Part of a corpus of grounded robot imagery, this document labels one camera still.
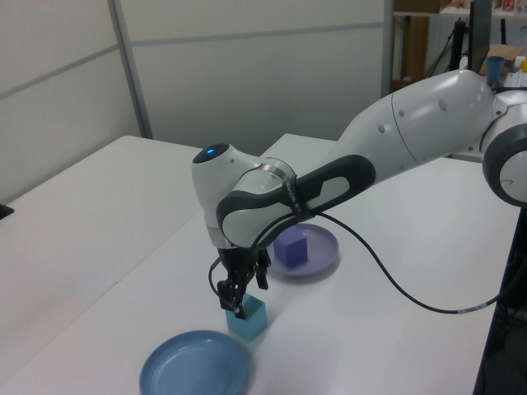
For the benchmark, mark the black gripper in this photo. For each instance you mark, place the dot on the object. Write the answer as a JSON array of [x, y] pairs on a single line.
[[232, 263]]

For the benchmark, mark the light blue cube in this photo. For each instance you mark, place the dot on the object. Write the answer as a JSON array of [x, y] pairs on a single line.
[[253, 321]]

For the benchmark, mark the purple cube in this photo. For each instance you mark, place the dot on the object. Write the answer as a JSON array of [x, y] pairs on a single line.
[[290, 251]]

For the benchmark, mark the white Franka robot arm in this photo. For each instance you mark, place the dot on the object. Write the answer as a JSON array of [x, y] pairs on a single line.
[[416, 123]]

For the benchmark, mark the purple round plate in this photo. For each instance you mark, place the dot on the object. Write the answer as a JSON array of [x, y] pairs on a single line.
[[323, 251]]

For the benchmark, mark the blue round plate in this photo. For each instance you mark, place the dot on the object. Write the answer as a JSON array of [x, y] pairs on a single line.
[[193, 366]]

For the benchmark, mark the black metal stand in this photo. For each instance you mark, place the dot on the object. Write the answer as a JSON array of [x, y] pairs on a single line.
[[500, 329]]

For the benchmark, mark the tall brown cardboard panel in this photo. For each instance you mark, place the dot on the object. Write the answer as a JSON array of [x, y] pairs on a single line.
[[415, 45]]

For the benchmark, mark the blue plastic cup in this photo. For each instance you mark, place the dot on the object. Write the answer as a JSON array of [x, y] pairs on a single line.
[[495, 70]]

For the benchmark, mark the white shelf board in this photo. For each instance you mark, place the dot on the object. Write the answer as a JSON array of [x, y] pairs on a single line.
[[436, 13]]

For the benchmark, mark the dark monitor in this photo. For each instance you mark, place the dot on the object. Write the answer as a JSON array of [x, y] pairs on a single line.
[[479, 33]]

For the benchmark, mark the open cardboard box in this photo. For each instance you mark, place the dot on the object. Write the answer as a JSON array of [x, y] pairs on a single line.
[[508, 51]]

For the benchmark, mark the yellow ball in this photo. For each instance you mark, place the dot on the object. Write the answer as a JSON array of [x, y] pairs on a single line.
[[523, 65]]

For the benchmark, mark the grey metal partition post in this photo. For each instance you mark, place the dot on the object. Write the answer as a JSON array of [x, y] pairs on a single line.
[[131, 70], [388, 45]]

